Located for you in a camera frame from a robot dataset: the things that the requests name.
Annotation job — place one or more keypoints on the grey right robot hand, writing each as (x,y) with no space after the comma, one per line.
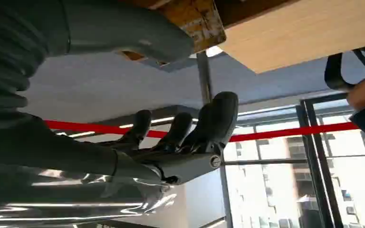
(75,157)

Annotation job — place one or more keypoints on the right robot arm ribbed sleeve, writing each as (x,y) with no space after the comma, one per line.
(6,47)

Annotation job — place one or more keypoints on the worn wooden card box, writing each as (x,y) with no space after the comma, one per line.
(198,22)

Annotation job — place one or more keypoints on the pale building outside window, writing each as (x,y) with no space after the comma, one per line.
(264,188)

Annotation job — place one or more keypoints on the red barrier tape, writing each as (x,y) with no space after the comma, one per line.
(280,132)

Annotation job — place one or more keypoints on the black chair armrest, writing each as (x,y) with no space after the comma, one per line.
(333,75)

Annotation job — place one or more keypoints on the grey metal post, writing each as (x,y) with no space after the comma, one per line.
(204,78)

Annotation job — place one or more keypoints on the black window frame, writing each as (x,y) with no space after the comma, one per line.
(314,163)

